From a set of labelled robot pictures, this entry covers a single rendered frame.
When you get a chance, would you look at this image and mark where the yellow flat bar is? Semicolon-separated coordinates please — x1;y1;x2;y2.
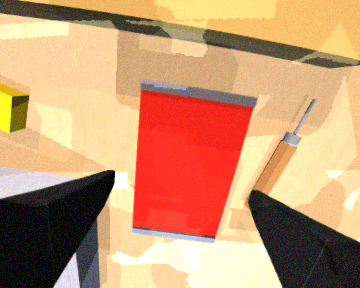
0;84;29;133

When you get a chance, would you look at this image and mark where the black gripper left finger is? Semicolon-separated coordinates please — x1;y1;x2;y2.
0;170;115;288

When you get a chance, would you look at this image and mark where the pale yellow panel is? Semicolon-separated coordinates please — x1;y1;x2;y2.
0;0;360;69

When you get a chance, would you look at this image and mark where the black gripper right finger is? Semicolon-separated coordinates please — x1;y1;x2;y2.
248;190;360;288

